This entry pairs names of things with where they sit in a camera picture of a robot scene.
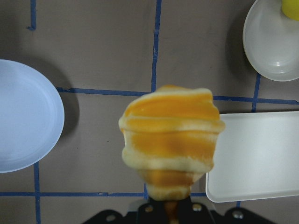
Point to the blue plate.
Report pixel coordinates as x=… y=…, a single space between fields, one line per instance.
x=31 y=116

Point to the striped bread roll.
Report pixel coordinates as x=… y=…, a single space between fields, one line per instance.
x=170 y=137

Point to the cream shallow dish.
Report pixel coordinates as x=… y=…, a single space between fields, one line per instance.
x=271 y=41

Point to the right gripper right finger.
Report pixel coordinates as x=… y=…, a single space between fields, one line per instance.
x=193 y=213

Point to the yellow lemon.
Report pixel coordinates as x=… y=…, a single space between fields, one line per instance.
x=291 y=9

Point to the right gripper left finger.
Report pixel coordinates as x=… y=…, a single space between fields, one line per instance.
x=152 y=212

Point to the white rectangular tray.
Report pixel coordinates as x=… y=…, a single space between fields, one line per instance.
x=256 y=157

